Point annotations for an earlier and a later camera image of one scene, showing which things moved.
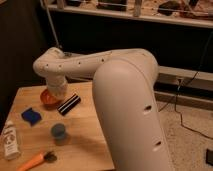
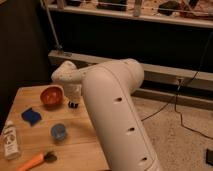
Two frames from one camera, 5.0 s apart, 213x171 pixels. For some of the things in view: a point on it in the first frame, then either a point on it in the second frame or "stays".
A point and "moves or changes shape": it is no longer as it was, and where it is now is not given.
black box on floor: x=209 y=156 stays
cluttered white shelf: x=197 y=13 stays
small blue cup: x=58 y=130 stays
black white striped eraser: x=70 y=103 moves or changes shape
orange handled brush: x=48 y=156 stays
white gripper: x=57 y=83 → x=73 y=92
